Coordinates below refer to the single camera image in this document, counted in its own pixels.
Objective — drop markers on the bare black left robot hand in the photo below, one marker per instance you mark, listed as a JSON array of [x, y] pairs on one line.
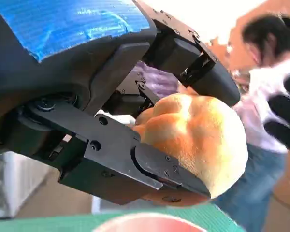
[[62, 84]]

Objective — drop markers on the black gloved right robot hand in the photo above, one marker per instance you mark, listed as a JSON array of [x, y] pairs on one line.
[[285, 116]]

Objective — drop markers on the round toy bread bun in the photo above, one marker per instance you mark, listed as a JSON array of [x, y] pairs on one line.
[[195, 135]]

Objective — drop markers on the pink bowl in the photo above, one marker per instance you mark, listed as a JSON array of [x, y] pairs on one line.
[[145, 224]]

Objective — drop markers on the person in jeans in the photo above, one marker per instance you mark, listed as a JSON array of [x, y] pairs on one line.
[[263, 79]]

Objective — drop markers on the white mesh cabinet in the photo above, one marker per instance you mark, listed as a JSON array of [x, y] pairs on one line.
[[17, 186]]

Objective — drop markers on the green cutting mat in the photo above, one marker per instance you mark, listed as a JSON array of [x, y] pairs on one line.
[[50, 224]]

